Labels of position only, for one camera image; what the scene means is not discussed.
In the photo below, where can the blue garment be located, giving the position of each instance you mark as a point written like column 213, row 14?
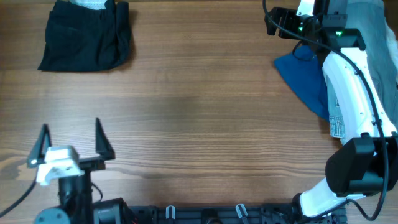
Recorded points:
column 302, row 73

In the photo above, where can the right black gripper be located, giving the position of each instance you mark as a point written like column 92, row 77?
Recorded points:
column 288, row 29

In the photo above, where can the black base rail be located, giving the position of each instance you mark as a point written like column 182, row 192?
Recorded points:
column 265, row 214

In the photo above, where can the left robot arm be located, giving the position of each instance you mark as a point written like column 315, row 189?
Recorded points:
column 77, row 205

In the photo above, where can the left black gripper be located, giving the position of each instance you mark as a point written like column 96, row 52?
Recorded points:
column 102, row 149

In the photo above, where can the black shorts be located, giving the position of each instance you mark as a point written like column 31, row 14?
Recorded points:
column 80, row 39

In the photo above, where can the light denim shorts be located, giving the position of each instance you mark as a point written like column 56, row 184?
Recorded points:
column 381, row 48

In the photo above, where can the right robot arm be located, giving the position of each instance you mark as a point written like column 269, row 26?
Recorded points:
column 366, row 165

